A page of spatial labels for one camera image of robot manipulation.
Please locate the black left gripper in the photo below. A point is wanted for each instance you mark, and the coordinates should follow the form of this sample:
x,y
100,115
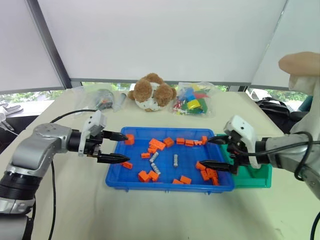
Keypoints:
x,y
93,146

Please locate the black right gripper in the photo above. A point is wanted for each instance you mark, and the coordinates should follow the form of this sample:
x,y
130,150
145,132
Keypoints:
x,y
240,156

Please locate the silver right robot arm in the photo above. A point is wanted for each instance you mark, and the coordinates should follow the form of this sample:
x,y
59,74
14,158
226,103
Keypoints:
x,y
287,161

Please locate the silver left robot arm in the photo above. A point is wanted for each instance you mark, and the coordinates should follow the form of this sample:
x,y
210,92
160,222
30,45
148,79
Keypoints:
x,y
40,145

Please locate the green plastic bin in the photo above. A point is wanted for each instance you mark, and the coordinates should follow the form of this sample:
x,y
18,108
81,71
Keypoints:
x,y
257,181

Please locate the clear bag of coloured blocks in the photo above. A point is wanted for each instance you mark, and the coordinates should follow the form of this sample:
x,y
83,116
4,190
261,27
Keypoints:
x,y
192,100

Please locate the orange building block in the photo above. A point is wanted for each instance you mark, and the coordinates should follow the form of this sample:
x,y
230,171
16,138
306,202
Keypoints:
x,y
154,176
186,180
199,167
212,173
180,141
157,144
168,142
189,143
205,175
127,165
130,139
198,143
177,181
143,176
204,140
145,155
215,181
152,150

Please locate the blue plastic tray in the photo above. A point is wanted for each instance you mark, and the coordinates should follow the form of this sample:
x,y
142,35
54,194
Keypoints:
x,y
135,155

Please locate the grey plastic pouch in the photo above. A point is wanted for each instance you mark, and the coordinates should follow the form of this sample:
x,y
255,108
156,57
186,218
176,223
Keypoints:
x,y
120,102

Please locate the clear bag of dark parts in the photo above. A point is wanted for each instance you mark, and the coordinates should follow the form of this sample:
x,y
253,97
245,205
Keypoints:
x,y
102,100

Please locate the brown white plush bear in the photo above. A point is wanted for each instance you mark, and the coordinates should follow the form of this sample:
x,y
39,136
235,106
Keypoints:
x,y
150,92

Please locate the black backpack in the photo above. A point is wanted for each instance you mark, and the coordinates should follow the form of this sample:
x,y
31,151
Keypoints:
x,y
275,110

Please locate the person's white shirt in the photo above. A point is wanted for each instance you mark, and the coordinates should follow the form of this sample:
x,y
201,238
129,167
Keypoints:
x,y
303,83

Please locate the grey flat object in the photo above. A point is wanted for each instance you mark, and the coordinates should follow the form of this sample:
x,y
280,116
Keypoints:
x,y
11,108

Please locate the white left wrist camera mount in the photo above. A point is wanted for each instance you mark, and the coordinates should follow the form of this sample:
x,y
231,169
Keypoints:
x,y
96,122

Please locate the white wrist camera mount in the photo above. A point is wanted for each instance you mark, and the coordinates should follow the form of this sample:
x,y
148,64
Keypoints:
x,y
96,122
243,128

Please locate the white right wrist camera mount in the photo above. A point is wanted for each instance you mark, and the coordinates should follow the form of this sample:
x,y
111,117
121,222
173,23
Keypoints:
x,y
243,128

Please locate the grey window frame post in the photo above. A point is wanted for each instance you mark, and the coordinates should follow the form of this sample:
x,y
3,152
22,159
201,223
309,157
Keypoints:
x,y
50,47

